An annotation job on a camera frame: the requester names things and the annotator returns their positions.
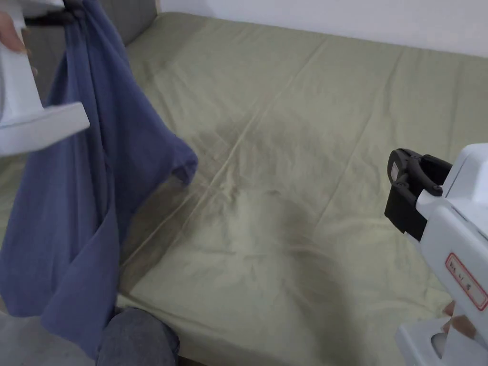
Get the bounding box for person's left hand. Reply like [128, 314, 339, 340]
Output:
[0, 9, 40, 75]

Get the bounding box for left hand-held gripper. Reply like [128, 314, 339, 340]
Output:
[0, 0, 91, 157]

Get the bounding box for person's legs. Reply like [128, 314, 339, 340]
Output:
[95, 306, 182, 366]

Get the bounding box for bed with pale green sheet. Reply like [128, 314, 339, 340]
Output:
[0, 11, 488, 366]

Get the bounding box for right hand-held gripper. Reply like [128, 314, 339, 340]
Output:
[384, 142, 488, 366]

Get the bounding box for person's right hand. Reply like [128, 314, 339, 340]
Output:
[443, 300, 482, 341]

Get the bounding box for dark blue shirt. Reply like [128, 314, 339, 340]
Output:
[0, 0, 199, 361]

